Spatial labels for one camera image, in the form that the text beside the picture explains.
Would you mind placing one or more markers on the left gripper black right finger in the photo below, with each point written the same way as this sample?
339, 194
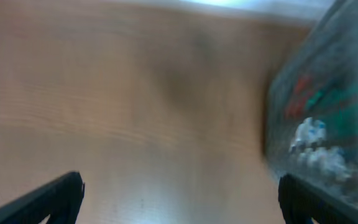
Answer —
302, 203

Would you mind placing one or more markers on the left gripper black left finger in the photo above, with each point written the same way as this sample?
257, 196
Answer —
59, 201

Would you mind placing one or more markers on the green Nescafe coffee bag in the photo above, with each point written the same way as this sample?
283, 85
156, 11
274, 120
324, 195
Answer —
322, 108

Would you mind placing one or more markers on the grey plastic basket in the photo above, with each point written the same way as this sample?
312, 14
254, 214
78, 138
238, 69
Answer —
331, 49

